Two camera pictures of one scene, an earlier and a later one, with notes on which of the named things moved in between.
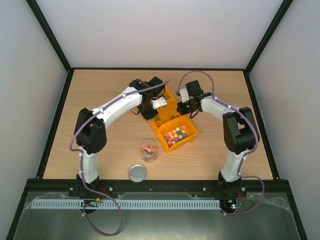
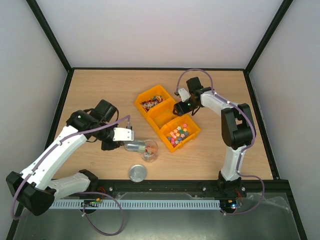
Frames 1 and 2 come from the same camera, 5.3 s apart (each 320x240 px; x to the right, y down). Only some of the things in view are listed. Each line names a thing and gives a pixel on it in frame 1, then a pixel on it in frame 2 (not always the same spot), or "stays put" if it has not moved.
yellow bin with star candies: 176,132 stays put
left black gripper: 148,116 -> 105,146
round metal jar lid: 137,173 stays put
